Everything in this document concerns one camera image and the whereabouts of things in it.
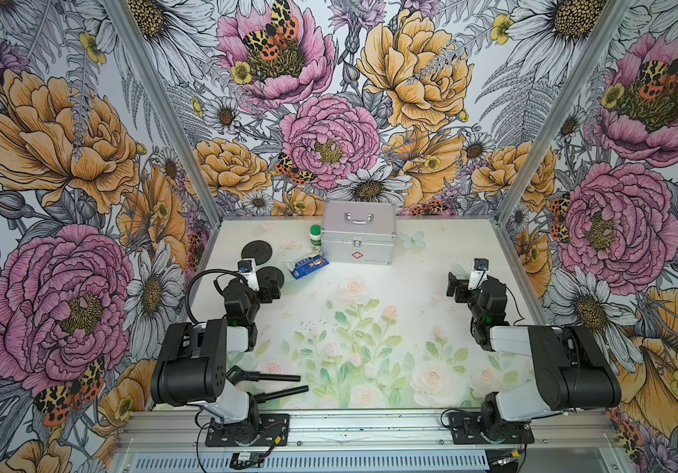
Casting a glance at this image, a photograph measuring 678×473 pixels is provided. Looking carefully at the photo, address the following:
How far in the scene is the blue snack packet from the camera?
1.04 metres

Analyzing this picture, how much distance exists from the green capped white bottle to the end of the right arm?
1.45 feet

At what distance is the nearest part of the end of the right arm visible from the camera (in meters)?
0.85

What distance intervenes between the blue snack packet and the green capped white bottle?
40 mm

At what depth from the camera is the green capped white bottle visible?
103 cm
